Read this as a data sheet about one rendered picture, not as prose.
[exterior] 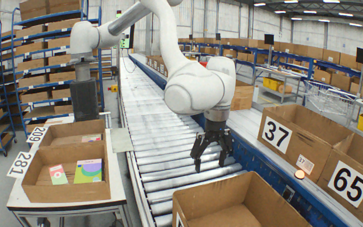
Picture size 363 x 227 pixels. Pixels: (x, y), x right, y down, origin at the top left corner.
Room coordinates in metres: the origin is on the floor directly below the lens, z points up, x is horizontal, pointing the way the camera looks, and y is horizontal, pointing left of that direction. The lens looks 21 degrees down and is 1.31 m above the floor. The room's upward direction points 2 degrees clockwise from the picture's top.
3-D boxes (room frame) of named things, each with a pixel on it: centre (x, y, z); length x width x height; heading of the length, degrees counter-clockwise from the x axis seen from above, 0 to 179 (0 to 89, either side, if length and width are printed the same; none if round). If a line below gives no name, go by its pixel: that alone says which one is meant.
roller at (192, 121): (1.21, 0.13, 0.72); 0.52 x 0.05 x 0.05; 111
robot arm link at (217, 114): (0.61, -0.12, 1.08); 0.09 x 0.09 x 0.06
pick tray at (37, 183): (0.53, 0.49, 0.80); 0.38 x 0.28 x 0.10; 111
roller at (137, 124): (1.27, 0.15, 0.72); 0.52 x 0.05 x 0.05; 111
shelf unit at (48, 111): (1.93, 1.65, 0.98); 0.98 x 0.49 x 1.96; 111
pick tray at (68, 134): (0.82, 0.61, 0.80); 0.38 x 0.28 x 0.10; 113
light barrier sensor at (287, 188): (0.45, -0.42, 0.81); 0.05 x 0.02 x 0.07; 21
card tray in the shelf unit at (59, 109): (1.98, 1.40, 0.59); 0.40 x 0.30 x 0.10; 109
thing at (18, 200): (0.83, 0.67, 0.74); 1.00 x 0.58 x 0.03; 23
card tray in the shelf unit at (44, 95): (1.80, 1.85, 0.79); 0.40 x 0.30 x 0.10; 112
